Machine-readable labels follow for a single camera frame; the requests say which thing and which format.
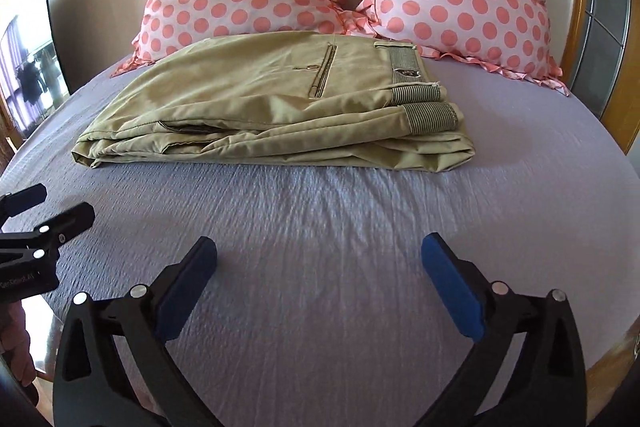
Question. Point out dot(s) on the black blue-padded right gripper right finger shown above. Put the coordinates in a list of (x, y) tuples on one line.
[(525, 367)]

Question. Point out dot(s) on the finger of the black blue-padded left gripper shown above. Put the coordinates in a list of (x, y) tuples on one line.
[(12, 204), (60, 229)]

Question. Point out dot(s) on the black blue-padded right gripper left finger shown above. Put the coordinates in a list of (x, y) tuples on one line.
[(91, 387)]

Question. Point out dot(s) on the khaki tan pants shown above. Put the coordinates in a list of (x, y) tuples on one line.
[(285, 98)]

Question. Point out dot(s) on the person's left hand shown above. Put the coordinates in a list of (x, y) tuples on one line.
[(15, 341)]

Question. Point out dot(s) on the black flat screen television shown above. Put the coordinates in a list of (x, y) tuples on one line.
[(33, 85)]

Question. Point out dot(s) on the lavender bed sheet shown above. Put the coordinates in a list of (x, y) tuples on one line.
[(320, 313)]

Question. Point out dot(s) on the wooden headboard frame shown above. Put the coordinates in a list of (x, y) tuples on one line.
[(597, 42)]

